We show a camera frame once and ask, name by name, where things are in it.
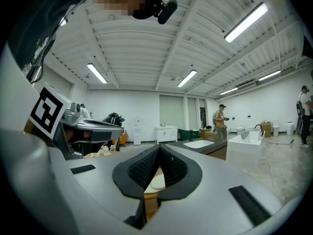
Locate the dark green container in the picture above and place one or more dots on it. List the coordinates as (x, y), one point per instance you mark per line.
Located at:
(188, 134)

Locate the white toilet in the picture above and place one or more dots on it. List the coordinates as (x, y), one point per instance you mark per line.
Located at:
(240, 129)

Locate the white water dispenser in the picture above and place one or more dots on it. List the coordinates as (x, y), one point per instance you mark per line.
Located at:
(137, 131)

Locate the grey window blind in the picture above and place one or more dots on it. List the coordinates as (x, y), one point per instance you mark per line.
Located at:
(171, 111)

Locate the white bin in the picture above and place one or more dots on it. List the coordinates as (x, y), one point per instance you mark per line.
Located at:
(290, 128)
(275, 130)

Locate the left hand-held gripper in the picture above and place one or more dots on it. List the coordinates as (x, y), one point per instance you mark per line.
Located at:
(49, 109)

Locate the white bathtub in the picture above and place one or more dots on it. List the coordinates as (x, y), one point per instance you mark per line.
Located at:
(245, 144)

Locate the person's black clothing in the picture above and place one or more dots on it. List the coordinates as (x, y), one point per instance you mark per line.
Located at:
(36, 13)

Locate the oval wooden table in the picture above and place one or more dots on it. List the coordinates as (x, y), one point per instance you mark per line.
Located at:
(97, 155)

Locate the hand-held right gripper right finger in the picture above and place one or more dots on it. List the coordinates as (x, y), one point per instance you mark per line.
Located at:
(210, 192)

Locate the cardboard box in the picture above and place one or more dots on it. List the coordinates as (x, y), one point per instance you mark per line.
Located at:
(266, 129)
(207, 133)

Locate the black head-mounted camera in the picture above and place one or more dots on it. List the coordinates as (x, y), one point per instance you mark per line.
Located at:
(167, 11)

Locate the long ceiling light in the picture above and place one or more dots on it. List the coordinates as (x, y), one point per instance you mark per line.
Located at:
(245, 22)
(187, 78)
(63, 21)
(269, 75)
(228, 91)
(97, 73)

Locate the black tub faucet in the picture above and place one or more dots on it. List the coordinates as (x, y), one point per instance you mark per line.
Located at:
(258, 128)

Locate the white cabinet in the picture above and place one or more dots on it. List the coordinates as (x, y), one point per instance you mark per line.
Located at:
(166, 134)

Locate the person's left hand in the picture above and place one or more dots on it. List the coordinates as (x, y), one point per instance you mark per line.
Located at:
(85, 134)

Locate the clear glass bottle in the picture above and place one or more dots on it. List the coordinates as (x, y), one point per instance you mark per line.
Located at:
(105, 149)

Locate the dark vanity cabinet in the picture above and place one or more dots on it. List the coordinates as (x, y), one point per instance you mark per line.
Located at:
(215, 149)

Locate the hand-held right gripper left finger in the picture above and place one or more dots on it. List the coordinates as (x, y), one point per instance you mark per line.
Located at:
(102, 187)

